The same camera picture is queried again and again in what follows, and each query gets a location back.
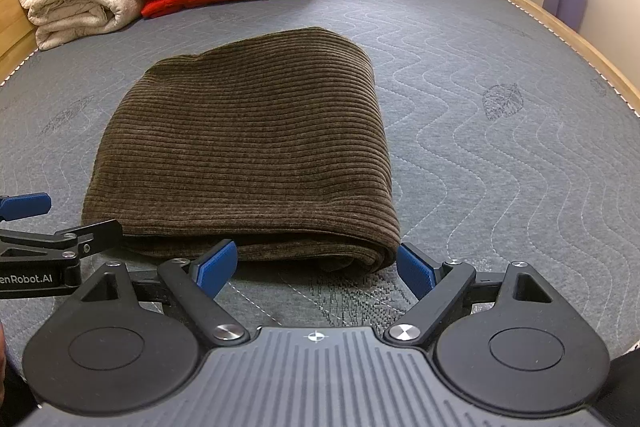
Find brown corduroy pants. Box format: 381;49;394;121
81;27;400;273

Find grey quilted mattress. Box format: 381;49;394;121
1;0;639;355

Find wooden bed frame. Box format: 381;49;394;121
0;0;640;118

